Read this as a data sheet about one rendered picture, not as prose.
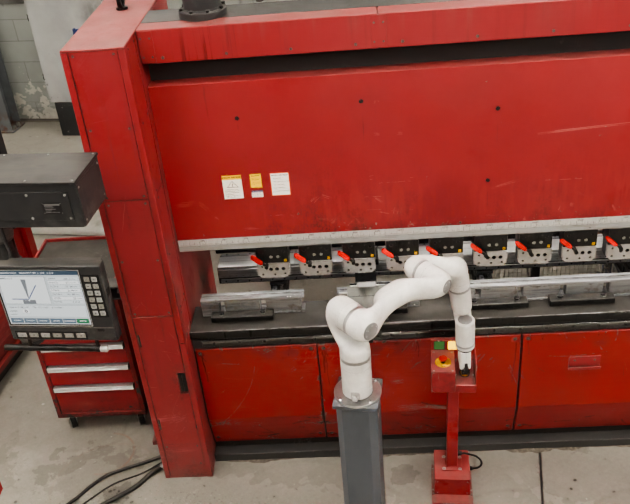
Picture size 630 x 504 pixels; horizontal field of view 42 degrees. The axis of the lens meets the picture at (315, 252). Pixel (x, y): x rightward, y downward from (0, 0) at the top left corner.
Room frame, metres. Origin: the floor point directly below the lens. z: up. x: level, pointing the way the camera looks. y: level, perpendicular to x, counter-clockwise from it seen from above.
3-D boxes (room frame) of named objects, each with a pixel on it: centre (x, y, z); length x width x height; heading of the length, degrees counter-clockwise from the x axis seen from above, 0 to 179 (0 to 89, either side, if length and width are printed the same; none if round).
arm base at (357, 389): (2.46, -0.12, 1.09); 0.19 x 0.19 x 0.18
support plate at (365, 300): (3.07, -0.22, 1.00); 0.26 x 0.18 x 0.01; 176
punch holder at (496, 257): (3.17, -0.80, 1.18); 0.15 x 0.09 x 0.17; 86
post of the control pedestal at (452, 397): (2.86, -0.58, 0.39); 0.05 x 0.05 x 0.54; 81
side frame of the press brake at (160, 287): (3.46, 0.73, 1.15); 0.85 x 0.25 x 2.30; 176
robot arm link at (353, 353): (2.49, -0.10, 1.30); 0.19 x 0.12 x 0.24; 34
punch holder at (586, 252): (3.14, -1.20, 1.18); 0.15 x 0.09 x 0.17; 86
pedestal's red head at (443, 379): (2.86, -0.58, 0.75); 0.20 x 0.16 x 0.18; 81
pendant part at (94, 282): (2.72, 1.03, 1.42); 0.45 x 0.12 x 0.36; 80
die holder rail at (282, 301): (3.25, 0.32, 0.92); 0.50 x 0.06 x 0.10; 86
